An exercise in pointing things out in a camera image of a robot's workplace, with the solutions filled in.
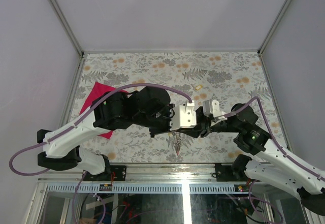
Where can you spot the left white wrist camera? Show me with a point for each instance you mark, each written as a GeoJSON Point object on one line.
{"type": "Point", "coordinates": [183, 117]}

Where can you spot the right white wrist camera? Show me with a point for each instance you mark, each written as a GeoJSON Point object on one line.
{"type": "Point", "coordinates": [211, 109]}

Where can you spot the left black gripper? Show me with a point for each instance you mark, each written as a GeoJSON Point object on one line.
{"type": "Point", "coordinates": [166, 128]}

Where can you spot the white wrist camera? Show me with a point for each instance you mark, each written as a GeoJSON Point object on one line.
{"type": "Point", "coordinates": [211, 109]}
{"type": "Point", "coordinates": [183, 117]}

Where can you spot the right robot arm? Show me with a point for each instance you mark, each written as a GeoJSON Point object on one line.
{"type": "Point", "coordinates": [264, 159]}

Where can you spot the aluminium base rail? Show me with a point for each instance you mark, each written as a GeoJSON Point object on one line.
{"type": "Point", "coordinates": [154, 172]}

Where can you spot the white slotted cable duct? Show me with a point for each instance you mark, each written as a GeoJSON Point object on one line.
{"type": "Point", "coordinates": [128, 188]}

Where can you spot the metal spiral keyring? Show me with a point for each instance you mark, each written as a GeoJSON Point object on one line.
{"type": "Point", "coordinates": [177, 142]}

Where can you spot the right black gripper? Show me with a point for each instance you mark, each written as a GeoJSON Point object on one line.
{"type": "Point", "coordinates": [203, 123]}

